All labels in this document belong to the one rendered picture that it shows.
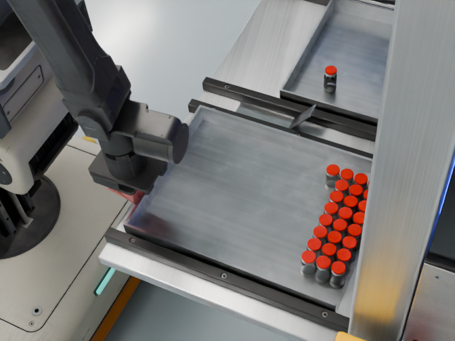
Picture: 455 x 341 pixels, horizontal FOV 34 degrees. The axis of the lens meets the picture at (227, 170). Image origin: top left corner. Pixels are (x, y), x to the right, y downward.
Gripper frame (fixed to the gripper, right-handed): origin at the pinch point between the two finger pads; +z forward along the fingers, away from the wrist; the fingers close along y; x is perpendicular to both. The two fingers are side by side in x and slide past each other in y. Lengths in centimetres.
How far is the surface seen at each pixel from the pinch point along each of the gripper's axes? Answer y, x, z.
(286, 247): 24.2, 2.1, 2.6
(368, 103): 26.1, 33.9, 2.7
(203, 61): -53, 108, 90
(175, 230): 7.2, -1.8, 2.3
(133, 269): 4.5, -10.3, 2.4
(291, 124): 15.7, 24.5, 2.2
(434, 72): 43, -12, -55
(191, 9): -69, 130, 90
